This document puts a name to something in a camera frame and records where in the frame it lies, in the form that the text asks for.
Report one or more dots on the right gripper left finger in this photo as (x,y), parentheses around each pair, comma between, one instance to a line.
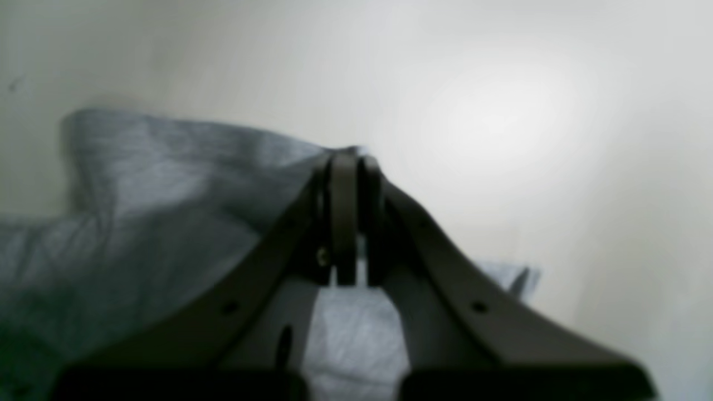
(245,338)

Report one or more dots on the grey T-shirt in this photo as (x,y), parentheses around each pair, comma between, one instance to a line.
(166,209)

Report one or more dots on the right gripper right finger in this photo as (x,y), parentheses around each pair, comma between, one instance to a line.
(466,337)

